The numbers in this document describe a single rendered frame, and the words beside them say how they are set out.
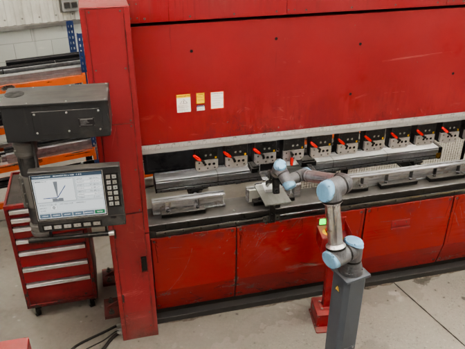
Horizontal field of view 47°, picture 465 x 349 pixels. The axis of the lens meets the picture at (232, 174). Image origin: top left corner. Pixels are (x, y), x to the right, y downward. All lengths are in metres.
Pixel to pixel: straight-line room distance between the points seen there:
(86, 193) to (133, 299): 1.17
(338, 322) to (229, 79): 1.66
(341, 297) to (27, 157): 1.98
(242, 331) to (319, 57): 1.99
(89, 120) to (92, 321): 1.96
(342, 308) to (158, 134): 1.57
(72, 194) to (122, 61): 0.75
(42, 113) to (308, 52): 1.65
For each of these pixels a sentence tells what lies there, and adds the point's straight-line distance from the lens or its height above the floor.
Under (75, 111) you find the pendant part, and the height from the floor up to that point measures 1.89.
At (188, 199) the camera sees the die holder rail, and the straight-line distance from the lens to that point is 3.66.
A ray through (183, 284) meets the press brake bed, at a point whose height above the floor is 0.33.
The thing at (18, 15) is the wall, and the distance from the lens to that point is 7.23.
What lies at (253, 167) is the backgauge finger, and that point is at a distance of 3.92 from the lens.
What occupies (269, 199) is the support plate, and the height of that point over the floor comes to 1.00.
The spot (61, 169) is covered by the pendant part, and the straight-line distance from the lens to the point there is 2.81.
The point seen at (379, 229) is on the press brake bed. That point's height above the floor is 0.56.
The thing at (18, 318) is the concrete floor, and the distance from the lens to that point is 4.45.
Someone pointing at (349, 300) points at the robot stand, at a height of 0.62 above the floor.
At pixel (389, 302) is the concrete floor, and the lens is 4.44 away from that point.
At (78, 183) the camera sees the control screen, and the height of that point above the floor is 1.51.
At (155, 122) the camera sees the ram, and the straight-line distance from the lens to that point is 3.36.
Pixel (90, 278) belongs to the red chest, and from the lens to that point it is 4.11.
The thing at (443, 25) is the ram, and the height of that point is 2.03.
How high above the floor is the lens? 2.87
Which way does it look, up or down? 29 degrees down
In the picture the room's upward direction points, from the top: straight up
